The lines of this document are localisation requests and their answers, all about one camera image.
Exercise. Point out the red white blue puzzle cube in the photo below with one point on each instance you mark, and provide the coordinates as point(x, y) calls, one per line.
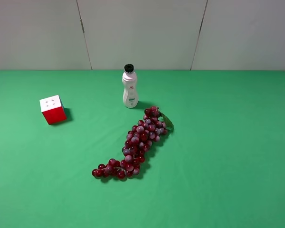
point(52, 109)

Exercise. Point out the bunch of red grapes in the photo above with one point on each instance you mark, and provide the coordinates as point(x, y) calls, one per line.
point(138, 142)

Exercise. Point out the white bottle with black cap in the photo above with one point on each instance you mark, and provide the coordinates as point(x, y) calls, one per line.
point(129, 80)

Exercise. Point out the green table cloth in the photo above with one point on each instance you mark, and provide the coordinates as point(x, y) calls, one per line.
point(202, 149)

